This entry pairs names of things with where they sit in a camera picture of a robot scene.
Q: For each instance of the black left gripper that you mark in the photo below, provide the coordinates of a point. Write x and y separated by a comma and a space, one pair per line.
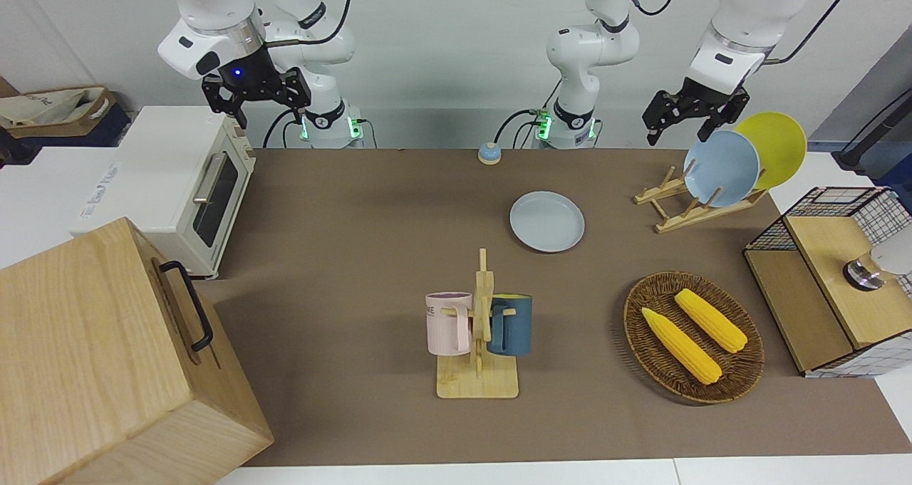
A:
702, 100

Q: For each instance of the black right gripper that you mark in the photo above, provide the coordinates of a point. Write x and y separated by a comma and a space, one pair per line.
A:
249, 79

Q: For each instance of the gray plate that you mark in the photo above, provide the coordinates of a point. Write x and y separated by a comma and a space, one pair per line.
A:
546, 221

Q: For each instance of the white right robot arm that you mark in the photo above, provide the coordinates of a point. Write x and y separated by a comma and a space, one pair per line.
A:
206, 15

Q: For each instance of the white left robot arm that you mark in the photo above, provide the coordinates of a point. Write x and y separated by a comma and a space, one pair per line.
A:
591, 50

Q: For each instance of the light blue plate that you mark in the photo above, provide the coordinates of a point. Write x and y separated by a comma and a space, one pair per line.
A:
719, 168

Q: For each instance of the wooden plate rack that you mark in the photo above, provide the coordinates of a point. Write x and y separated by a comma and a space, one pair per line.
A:
687, 218

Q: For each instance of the yellow plate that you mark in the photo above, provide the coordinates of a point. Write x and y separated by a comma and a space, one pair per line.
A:
780, 143

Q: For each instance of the white toaster oven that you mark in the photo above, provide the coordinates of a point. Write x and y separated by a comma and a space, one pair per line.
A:
164, 179

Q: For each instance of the brown table mat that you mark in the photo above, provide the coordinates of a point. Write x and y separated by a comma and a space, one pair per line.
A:
342, 257

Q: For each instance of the cardboard box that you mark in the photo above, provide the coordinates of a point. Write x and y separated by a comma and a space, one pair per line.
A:
100, 107

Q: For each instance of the yellow corn cob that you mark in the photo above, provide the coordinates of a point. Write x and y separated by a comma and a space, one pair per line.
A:
712, 321
680, 346

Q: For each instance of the blue service bell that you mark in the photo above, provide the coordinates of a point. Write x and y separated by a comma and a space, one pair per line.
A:
489, 154

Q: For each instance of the black stand pole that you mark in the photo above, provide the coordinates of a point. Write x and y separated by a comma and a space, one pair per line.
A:
873, 132

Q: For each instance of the brown wicker basket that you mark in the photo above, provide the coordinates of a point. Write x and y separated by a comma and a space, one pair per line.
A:
655, 357

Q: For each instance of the white paper bag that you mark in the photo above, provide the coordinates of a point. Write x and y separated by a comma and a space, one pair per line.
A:
43, 107

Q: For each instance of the white cup with silver rim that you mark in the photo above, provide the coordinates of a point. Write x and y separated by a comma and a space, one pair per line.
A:
873, 268

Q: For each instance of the dark blue mug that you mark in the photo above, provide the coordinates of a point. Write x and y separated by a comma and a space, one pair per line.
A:
514, 325

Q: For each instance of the pink mug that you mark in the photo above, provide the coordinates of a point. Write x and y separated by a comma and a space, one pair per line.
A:
445, 325

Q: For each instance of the wooden mug tree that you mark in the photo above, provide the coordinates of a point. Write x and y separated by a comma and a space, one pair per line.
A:
477, 385

